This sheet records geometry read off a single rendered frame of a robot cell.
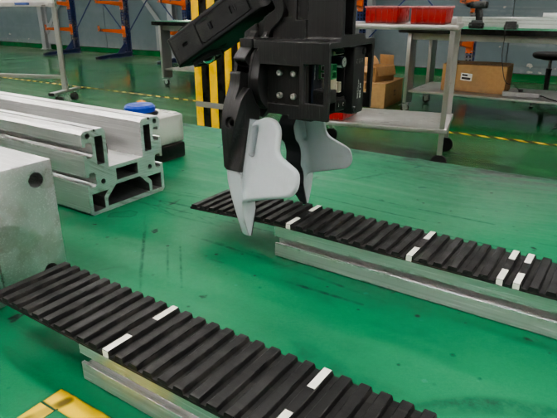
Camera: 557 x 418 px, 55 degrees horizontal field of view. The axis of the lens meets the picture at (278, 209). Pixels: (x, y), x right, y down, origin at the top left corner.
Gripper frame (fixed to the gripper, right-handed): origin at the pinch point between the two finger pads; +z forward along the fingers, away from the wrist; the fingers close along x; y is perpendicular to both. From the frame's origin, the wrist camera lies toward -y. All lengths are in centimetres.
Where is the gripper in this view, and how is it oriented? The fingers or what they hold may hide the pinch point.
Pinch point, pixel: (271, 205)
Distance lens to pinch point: 45.7
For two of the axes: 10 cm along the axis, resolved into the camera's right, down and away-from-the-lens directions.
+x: 5.6, -3.0, 7.7
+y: 8.3, 2.0, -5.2
